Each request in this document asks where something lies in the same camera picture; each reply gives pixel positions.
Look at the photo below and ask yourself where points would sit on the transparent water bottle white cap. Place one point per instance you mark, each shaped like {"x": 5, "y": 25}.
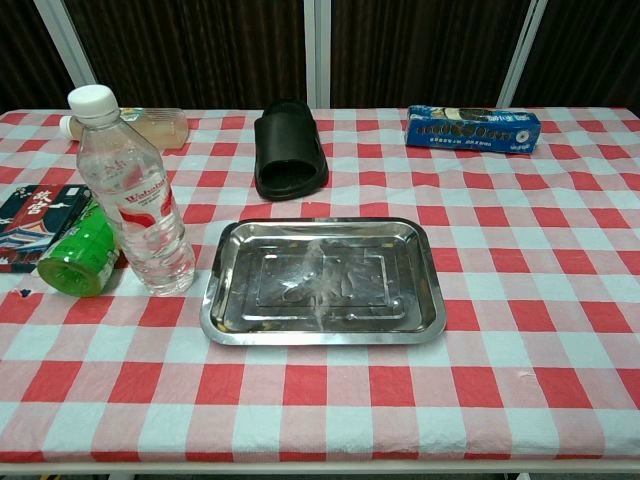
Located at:
{"x": 147, "y": 230}

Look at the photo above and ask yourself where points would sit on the stainless steel rectangular tray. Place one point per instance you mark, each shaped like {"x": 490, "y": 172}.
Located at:
{"x": 325, "y": 280}

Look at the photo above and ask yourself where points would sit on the pale pink drink bottle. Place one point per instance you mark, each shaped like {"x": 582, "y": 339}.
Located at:
{"x": 162, "y": 127}

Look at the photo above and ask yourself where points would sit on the green plastic drink bottle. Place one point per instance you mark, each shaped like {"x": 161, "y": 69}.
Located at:
{"x": 75, "y": 257}

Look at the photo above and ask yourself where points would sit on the black rubber slipper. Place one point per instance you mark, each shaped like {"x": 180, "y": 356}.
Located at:
{"x": 290, "y": 145}

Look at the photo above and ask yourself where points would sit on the blue cookie box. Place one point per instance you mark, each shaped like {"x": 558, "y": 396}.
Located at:
{"x": 470, "y": 131}

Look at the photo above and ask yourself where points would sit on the red white checkered tablecloth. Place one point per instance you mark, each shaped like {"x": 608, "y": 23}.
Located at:
{"x": 450, "y": 380}

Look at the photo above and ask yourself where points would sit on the dark illustrated flat box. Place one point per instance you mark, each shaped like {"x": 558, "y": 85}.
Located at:
{"x": 35, "y": 215}

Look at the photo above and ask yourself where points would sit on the upright white frame post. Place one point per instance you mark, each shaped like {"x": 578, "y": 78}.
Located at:
{"x": 317, "y": 50}

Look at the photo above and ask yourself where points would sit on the slanted white frame post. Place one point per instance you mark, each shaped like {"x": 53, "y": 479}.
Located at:
{"x": 65, "y": 40}
{"x": 522, "y": 50}

